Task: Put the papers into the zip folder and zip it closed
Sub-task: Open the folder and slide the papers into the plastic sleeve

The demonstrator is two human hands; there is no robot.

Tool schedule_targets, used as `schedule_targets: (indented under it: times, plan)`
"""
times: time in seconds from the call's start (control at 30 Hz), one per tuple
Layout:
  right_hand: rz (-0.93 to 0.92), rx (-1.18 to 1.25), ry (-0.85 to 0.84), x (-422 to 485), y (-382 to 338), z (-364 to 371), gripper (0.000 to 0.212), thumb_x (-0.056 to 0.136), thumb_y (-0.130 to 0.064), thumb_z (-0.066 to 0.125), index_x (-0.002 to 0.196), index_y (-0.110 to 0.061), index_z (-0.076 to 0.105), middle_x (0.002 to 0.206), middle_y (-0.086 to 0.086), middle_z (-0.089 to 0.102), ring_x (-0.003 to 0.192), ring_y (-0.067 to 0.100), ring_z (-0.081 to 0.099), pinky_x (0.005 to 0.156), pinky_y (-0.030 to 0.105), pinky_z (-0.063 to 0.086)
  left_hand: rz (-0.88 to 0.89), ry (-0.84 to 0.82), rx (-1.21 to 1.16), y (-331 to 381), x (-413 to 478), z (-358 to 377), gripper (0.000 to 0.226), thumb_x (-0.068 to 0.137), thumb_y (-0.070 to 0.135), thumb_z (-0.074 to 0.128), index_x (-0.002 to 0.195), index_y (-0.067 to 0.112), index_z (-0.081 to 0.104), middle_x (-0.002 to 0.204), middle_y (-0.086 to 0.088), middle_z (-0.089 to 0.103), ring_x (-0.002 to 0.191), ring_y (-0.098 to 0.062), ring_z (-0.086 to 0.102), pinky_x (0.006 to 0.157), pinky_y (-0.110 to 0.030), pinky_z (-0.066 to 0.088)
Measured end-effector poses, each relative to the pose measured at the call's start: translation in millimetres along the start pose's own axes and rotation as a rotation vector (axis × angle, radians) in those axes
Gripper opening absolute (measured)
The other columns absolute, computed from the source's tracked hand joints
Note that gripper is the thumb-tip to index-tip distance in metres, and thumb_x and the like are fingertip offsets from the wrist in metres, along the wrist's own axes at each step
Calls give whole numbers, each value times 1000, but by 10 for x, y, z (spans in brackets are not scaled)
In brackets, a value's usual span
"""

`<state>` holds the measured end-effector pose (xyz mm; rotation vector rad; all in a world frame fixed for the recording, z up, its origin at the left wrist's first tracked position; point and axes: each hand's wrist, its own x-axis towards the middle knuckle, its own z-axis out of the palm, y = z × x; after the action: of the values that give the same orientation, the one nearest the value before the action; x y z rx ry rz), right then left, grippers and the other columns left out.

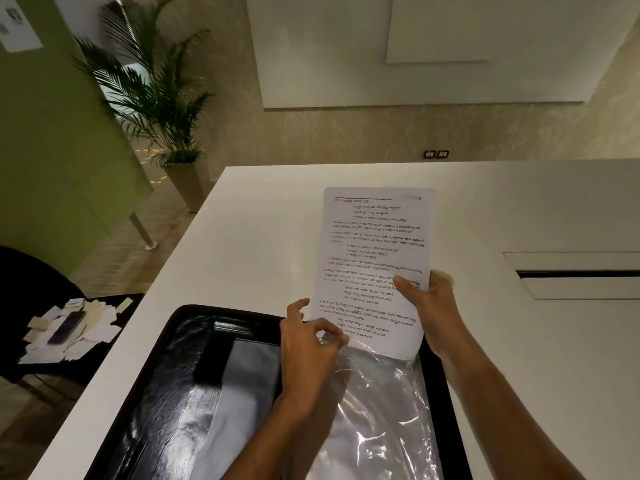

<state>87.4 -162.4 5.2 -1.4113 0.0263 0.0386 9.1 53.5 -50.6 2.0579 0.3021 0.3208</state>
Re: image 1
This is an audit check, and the pile of paper slips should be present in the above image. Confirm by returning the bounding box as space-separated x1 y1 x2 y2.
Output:
17 297 135 366

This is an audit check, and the metal post with base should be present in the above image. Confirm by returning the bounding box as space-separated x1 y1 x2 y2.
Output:
128 212 159 251

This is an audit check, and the person's left forearm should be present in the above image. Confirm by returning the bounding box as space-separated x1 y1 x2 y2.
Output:
216 392 326 480

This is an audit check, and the white wall poster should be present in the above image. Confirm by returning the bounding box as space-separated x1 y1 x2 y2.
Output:
0 0 44 53

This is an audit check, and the black chair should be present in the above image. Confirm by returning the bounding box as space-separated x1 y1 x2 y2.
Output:
0 245 147 391

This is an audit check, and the clear plastic sleeve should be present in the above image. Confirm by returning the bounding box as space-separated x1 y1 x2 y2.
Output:
318 331 447 480

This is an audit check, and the black display folder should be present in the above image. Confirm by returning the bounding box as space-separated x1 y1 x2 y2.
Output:
86 304 475 480

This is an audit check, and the plastic sleeve with grey sheet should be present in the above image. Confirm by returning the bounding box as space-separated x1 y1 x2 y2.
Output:
197 339 284 480

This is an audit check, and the green palm plant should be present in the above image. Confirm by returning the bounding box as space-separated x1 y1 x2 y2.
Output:
71 0 217 165

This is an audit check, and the beige tapered planter pot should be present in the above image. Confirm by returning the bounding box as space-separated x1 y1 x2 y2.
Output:
161 160 212 213

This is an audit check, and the person's right forearm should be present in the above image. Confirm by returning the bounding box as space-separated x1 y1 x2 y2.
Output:
440 340 596 480

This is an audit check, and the small white wall panel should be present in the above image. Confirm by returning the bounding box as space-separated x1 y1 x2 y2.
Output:
385 0 640 65

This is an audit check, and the white table cable hatch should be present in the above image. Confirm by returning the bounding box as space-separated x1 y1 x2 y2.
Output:
502 252 640 301

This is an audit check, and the person's right hand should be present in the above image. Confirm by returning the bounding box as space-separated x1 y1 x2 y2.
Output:
394 270 469 361

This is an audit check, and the black smartphone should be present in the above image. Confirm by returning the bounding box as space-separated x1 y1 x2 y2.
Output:
47 310 87 346

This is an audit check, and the white printed paper sheet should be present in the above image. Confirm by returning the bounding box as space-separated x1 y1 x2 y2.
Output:
310 187 437 361

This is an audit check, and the large white wall board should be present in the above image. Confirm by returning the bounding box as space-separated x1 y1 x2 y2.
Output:
244 0 637 111

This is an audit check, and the person's left hand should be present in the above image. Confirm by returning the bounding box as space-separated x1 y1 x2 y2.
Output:
279 298 352 413

